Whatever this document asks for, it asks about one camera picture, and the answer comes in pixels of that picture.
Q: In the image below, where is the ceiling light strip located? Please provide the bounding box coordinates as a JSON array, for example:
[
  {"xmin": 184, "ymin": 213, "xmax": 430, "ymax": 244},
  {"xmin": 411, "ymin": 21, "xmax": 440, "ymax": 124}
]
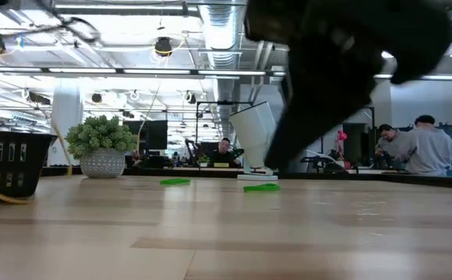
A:
[
  {"xmin": 373, "ymin": 73, "xmax": 452, "ymax": 82},
  {"xmin": 0, "ymin": 66, "xmax": 287, "ymax": 80}
]

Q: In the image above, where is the black slotted plastic bin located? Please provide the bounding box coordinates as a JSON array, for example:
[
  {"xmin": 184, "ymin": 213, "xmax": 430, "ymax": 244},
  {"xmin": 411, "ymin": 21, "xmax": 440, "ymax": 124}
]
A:
[{"xmin": 0, "ymin": 129, "xmax": 58, "ymax": 204}]

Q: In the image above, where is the black ceiling dome device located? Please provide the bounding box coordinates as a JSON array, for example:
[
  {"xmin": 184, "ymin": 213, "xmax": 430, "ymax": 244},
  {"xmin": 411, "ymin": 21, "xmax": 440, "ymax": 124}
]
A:
[{"xmin": 154, "ymin": 37, "xmax": 173, "ymax": 58}]

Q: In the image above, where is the person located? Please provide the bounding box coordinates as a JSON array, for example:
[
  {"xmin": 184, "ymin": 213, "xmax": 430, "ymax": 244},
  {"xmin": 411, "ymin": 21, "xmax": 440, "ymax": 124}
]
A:
[
  {"xmin": 403, "ymin": 114, "xmax": 452, "ymax": 177},
  {"xmin": 206, "ymin": 137, "xmax": 243, "ymax": 169},
  {"xmin": 375, "ymin": 123, "xmax": 415, "ymax": 171}
]

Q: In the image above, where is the green piece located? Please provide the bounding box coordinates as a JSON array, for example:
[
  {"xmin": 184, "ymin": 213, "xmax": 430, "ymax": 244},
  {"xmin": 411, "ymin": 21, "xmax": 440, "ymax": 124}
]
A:
[{"xmin": 159, "ymin": 177, "xmax": 191, "ymax": 186}]

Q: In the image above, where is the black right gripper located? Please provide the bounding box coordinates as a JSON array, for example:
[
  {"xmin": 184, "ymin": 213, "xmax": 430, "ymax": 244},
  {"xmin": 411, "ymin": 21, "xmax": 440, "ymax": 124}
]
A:
[{"xmin": 244, "ymin": 0, "xmax": 452, "ymax": 170}]

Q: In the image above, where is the white round pillar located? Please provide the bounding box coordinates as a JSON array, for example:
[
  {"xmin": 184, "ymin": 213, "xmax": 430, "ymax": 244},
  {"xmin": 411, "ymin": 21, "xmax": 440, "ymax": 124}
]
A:
[{"xmin": 49, "ymin": 79, "xmax": 85, "ymax": 167}]

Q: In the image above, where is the green succulent in grey pot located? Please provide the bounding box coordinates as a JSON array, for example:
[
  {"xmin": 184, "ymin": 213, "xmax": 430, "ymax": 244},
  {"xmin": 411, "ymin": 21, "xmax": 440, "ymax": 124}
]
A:
[{"xmin": 65, "ymin": 114, "xmax": 138, "ymax": 179}]

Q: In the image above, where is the black computer monitor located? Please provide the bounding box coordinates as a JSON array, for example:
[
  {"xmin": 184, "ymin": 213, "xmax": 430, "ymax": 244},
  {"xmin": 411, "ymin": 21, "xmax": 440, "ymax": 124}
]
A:
[{"xmin": 123, "ymin": 119, "xmax": 169, "ymax": 151}]

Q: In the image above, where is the green rubber band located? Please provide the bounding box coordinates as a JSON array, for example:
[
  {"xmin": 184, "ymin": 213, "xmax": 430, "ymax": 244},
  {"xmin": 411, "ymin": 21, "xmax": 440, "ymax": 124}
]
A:
[{"xmin": 243, "ymin": 183, "xmax": 281, "ymax": 193}]

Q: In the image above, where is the yellow rubber band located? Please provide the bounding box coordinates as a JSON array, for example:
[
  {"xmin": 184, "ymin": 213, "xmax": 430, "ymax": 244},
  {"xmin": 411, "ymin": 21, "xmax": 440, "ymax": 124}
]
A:
[
  {"xmin": 0, "ymin": 177, "xmax": 30, "ymax": 206},
  {"xmin": 50, "ymin": 122, "xmax": 74, "ymax": 177}
]

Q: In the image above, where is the silver ventilation duct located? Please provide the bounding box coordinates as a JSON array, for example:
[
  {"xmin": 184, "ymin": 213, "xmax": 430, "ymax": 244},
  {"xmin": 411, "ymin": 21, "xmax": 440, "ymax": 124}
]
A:
[{"xmin": 197, "ymin": 0, "xmax": 248, "ymax": 129}]

